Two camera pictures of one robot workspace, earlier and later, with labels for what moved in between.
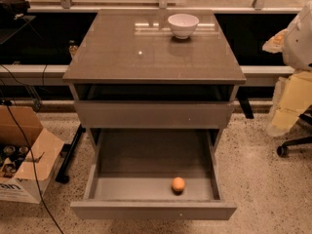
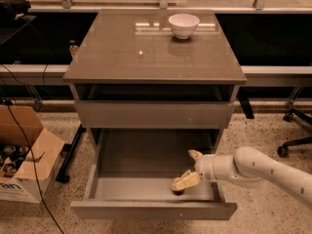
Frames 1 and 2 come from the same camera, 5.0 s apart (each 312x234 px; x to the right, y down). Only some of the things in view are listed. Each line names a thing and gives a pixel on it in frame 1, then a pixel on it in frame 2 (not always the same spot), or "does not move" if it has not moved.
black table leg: [67, 153] does not move
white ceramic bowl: [182, 25] does not move
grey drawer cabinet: [154, 105] does not move
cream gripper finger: [274, 44] -> [205, 166]
